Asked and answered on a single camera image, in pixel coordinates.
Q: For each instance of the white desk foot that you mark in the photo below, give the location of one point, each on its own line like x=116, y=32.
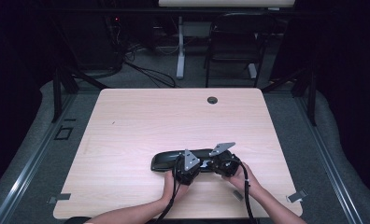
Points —
x=252, y=71

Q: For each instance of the person's right hand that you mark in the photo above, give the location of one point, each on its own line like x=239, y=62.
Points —
x=244, y=182

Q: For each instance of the black metal stand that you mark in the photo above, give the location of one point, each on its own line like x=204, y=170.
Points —
x=57, y=93
x=311, y=96

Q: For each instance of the black round table grommet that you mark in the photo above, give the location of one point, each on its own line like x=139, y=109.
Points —
x=212, y=100

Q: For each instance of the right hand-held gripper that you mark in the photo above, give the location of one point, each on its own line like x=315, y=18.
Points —
x=226, y=165

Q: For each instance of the grey tape piece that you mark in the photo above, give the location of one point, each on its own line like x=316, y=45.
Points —
x=296, y=196
x=59, y=198

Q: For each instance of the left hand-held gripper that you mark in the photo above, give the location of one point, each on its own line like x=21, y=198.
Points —
x=186, y=171

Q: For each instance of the white desk leg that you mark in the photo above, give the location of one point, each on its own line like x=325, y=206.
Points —
x=180, y=53

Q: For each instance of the dark computer tower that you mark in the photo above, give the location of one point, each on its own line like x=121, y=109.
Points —
x=92, y=43

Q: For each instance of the person's left hand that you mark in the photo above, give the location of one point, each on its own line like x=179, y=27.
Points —
x=172, y=191

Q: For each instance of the aluminium floor rail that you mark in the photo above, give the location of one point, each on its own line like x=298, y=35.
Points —
x=30, y=165
x=329, y=165

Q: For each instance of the black folding chair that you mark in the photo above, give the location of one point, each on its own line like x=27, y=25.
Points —
x=236, y=43

